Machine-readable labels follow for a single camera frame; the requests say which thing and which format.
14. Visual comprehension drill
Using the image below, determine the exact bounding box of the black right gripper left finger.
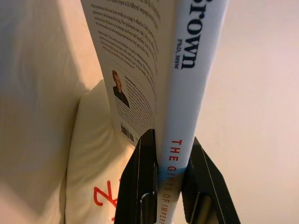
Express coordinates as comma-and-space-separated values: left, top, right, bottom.
115, 128, 159, 224

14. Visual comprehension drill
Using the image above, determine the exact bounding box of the bed with beige sheet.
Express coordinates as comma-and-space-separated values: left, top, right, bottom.
0, 0, 299, 224

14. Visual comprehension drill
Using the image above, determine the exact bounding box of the cream cartoon print blanket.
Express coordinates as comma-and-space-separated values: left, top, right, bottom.
63, 79, 141, 224

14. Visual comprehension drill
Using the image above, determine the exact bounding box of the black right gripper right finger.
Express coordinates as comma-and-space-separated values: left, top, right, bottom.
179, 136, 241, 224

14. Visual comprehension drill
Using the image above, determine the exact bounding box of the white paperback book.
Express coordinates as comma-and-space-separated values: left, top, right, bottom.
80, 0, 231, 224

